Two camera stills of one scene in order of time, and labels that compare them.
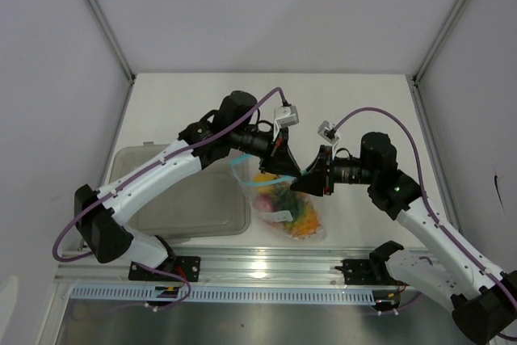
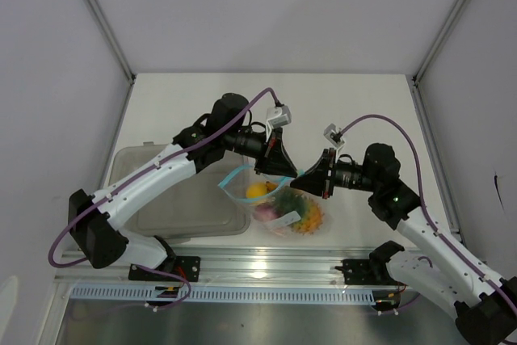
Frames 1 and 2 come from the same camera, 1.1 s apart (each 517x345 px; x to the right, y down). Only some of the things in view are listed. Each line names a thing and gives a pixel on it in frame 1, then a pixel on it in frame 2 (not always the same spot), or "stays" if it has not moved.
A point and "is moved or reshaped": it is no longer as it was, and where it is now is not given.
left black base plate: (188, 267) stays
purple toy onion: (264, 203) -> (265, 212)
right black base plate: (364, 272) stays
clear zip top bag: (287, 212) is moved or reshaped
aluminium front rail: (218, 267) stays
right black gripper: (317, 180) stays
